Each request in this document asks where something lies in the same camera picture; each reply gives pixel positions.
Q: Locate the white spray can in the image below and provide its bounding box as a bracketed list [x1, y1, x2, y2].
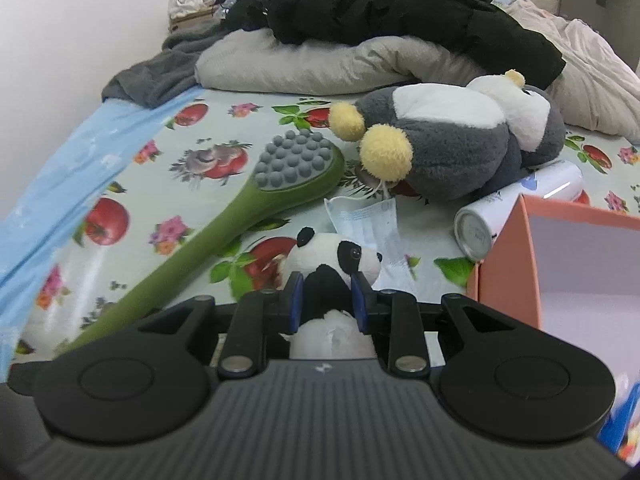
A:
[453, 159, 585, 262]

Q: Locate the blue face mask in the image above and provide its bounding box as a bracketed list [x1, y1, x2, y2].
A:
[324, 196, 419, 281]

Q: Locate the green massage brush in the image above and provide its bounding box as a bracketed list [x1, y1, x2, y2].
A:
[50, 129, 346, 361]

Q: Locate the fruit print bed sheet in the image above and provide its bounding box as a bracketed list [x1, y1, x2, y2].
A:
[10, 87, 640, 361]

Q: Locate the grey penguin plush toy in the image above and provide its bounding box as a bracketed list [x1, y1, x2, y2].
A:
[327, 69, 568, 201]

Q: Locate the white crumpled cloth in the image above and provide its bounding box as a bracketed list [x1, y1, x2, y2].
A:
[167, 0, 226, 23]

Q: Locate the orange cardboard box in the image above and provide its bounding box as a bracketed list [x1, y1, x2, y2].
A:
[466, 193, 640, 361]

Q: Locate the blue tissue pack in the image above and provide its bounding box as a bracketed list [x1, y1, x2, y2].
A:
[604, 375, 640, 467]

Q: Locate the small panda plush toy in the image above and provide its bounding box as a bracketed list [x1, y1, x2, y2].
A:
[284, 226, 385, 361]

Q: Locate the light blue bed sheet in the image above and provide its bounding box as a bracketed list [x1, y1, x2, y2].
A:
[0, 87, 202, 292]

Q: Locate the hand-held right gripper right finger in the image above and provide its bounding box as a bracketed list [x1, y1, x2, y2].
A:
[350, 273, 521, 379]

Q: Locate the black puffer jacket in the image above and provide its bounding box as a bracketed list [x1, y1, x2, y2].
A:
[217, 0, 567, 92]

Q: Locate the dark grey blanket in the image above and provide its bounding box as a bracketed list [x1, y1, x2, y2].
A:
[101, 27, 236, 109]

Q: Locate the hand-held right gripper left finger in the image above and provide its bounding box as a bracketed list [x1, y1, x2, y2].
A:
[137, 272, 305, 379]

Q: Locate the beige duvet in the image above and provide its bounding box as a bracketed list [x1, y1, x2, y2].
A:
[195, 0, 640, 141]

